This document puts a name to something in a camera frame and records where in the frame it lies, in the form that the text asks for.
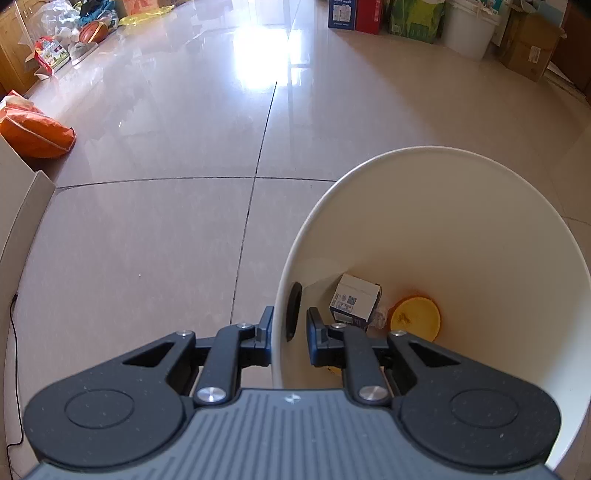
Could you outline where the basketball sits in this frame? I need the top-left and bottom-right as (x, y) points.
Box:
(78, 21), (110, 45)

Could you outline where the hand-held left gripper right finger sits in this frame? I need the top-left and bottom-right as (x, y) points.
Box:
(306, 307), (462, 407)

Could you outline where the white round trash bin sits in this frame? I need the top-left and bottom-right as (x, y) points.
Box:
(270, 145), (591, 472)

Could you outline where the orange bag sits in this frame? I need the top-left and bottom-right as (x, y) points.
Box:
(0, 91), (77, 160)

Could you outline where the brown cardboard box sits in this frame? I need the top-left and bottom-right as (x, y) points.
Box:
(498, 9), (565, 83)

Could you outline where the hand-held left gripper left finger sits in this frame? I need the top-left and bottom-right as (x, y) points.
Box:
(115, 305), (276, 408)

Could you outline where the black cable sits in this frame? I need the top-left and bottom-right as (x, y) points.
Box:
(4, 292), (25, 449)

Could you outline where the small blue white carton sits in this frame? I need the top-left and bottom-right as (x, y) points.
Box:
(329, 273), (383, 330)

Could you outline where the yellow plastic bag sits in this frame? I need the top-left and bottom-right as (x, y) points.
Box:
(117, 6), (174, 27)

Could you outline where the red carton box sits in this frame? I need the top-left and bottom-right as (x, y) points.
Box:
(355, 0), (389, 36)

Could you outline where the grey slipper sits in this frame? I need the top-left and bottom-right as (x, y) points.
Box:
(69, 42), (100, 64)

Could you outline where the white plastic bucket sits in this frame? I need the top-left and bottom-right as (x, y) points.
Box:
(443, 0), (502, 61)

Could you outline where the green pack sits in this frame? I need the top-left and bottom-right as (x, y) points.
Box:
(387, 0), (447, 45)

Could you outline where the blue carton box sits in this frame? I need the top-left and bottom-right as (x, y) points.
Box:
(328, 0), (359, 31)

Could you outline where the white board panel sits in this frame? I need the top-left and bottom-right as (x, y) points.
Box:
(0, 136), (57, 480)

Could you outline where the orange peel half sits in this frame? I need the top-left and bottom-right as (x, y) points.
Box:
(388, 291), (441, 343)

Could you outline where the open cardboard box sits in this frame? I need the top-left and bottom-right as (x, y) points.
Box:
(122, 0), (163, 17)

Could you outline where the colourful printed box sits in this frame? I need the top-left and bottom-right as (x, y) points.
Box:
(25, 37), (71, 77)

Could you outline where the wooden door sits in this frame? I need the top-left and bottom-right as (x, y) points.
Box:
(551, 0), (591, 95)

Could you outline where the clear plastic bags pile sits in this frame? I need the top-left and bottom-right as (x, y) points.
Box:
(32, 0), (82, 43)

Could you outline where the wooden cabinet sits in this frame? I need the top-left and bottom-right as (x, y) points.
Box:
(0, 0), (38, 96)

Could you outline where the dark clothes pile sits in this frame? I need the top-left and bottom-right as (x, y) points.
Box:
(76, 0), (119, 27)

